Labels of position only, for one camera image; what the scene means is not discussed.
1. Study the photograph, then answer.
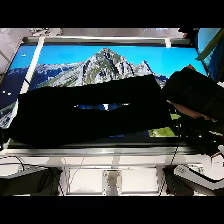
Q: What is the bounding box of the brown garment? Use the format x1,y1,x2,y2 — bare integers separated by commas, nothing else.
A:
171,102,215,122

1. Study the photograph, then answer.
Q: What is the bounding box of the silver frame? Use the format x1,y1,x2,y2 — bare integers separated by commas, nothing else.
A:
0,145,224,197

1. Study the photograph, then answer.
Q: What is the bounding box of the black cable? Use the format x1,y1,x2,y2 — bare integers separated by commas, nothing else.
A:
159,119,183,196
0,155,27,173

